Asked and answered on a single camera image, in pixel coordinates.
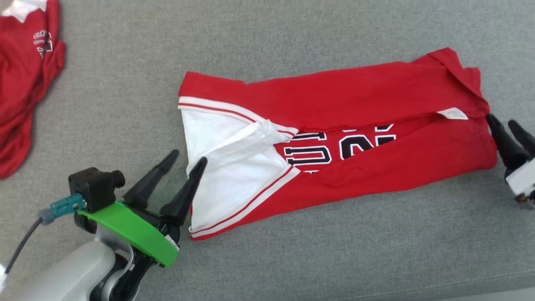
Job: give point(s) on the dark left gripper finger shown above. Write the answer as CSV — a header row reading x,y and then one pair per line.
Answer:
x,y
148,186
184,200

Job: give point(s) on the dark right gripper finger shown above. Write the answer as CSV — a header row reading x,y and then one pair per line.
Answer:
x,y
524,138
508,148

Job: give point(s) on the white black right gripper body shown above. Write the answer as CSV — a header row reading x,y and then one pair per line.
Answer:
x,y
522,179

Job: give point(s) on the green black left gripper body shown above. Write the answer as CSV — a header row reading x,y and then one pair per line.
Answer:
x,y
125,225

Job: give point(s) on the red white basketball jersey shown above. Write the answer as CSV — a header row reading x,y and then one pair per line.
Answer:
x,y
21,83
376,96

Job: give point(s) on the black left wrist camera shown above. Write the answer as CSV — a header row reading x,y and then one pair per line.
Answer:
x,y
94,188

